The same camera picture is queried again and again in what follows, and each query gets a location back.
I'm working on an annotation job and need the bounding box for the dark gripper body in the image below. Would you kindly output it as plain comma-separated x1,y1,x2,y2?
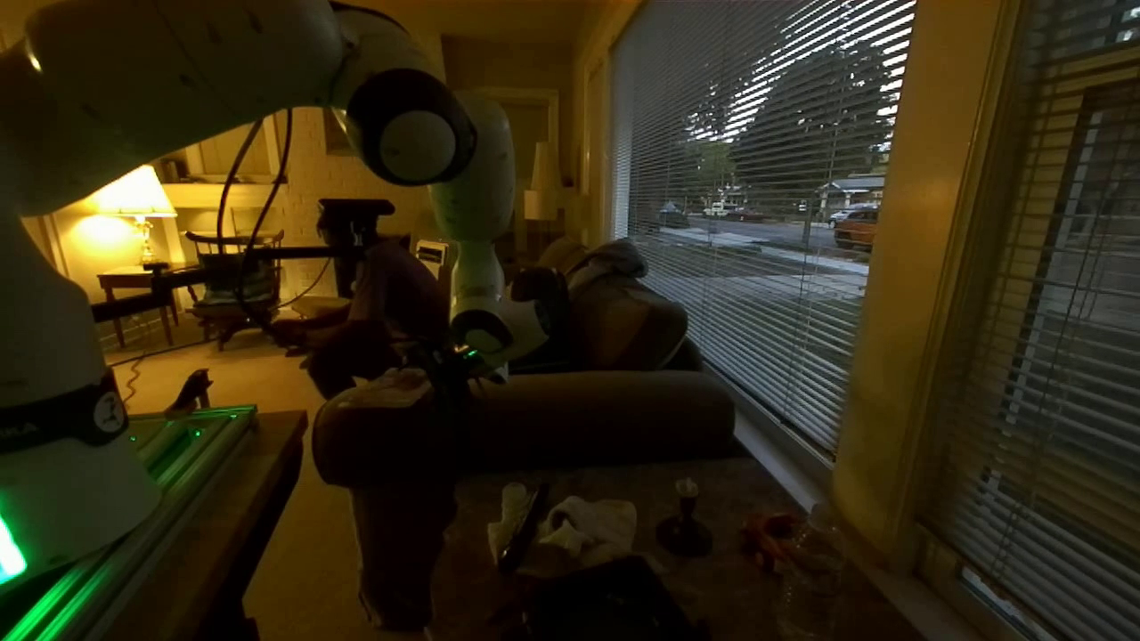
413,336,510,412

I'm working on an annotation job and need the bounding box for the brown sofa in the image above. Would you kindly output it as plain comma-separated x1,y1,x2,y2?
299,235,740,635

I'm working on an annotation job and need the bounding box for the black remote control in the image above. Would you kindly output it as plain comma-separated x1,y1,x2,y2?
499,477,555,577

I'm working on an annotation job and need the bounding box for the dark throw blanket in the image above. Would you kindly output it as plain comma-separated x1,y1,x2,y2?
555,235,655,299

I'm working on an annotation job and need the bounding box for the white crumpled cloth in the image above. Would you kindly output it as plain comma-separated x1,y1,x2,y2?
535,490,642,568

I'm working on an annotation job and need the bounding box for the dark wooden chair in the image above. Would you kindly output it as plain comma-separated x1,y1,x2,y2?
182,227,288,348

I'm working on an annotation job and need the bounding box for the small dark bird figurine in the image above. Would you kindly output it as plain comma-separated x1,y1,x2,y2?
162,365,218,420

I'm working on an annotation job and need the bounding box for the brown wooden robot stand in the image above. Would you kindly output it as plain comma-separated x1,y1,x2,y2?
85,405,314,641

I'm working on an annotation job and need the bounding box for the small dark candle holder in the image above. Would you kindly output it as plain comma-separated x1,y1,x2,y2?
655,472,720,562

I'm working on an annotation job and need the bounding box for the black flat square case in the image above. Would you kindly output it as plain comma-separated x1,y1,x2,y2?
512,553,710,641

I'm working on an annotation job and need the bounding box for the wide window blind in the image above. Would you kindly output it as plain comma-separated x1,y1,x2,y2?
607,0,920,459

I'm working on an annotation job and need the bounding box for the dark wooden desk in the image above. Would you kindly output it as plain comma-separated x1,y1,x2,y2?
91,243,358,354

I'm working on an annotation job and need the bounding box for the small red object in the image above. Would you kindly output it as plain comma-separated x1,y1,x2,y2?
740,510,822,574

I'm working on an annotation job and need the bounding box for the lit table lamp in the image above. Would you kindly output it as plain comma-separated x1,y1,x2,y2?
68,161,182,269

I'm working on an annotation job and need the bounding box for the orange car outside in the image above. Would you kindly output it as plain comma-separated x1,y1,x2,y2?
828,202,882,255

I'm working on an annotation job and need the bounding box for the tree outside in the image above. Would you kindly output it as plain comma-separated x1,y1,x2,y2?
725,38,892,216

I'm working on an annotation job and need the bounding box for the narrow window blind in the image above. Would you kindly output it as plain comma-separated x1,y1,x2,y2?
921,0,1140,641

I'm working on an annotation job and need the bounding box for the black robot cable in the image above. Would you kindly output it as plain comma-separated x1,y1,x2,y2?
210,107,299,325

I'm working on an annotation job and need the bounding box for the white framed wall panel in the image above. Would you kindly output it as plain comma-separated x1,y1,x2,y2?
187,113,288,187

